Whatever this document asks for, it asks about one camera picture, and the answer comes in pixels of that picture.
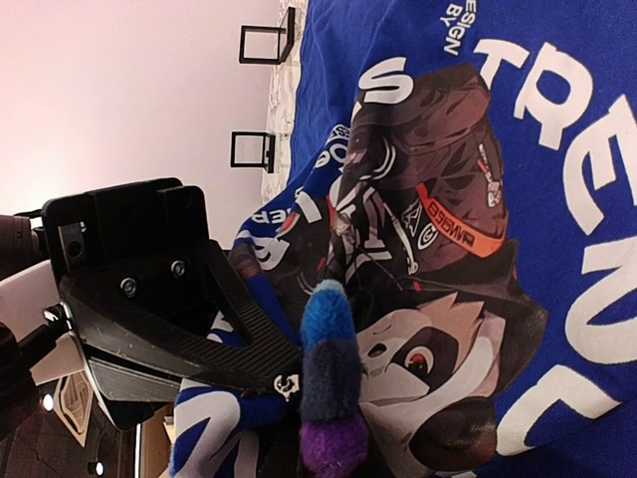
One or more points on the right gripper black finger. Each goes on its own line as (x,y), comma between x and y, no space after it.
(283,460)

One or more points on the blue printed t-shirt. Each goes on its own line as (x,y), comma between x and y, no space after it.
(467,171)

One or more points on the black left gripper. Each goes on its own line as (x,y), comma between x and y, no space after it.
(153,299)

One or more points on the black box with silver brooch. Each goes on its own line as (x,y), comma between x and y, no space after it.
(268,45)

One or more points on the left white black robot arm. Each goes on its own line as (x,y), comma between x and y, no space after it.
(20,249)

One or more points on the black box with flower brooch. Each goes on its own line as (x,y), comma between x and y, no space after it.
(253,149)

